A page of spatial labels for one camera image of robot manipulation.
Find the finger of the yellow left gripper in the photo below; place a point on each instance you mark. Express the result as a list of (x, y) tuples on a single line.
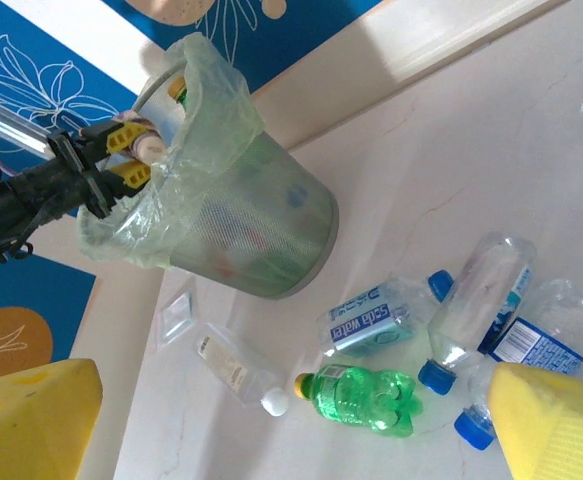
[(121, 136), (133, 177)]

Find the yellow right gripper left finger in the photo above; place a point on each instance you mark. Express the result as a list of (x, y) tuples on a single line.
[(26, 430)]

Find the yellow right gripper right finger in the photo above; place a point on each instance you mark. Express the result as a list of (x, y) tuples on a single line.
[(561, 430)]

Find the brown label bottle beige cap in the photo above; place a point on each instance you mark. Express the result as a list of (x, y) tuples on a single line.
[(148, 146)]

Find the green Sprite bottle yellow cap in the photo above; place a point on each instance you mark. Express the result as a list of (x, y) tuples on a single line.
[(366, 400), (176, 87)]

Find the blue-cap blue-label water bottle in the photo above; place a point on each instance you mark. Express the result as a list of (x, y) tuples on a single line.
[(536, 345)]

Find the clear bottle wave label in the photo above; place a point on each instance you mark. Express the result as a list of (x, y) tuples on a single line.
[(481, 300)]

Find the clear square bottle white cap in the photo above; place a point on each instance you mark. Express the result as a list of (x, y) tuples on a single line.
[(231, 365)]

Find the soda water bottle blue cap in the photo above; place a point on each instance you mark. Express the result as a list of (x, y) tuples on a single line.
[(366, 322)]

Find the grey mesh waste bin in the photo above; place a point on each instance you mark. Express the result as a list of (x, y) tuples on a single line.
[(271, 225)]

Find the clear plastic clamshell box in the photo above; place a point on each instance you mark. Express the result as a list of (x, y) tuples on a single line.
[(176, 315)]

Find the aluminium frame post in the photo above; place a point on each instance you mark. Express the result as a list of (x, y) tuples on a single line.
[(6, 127)]

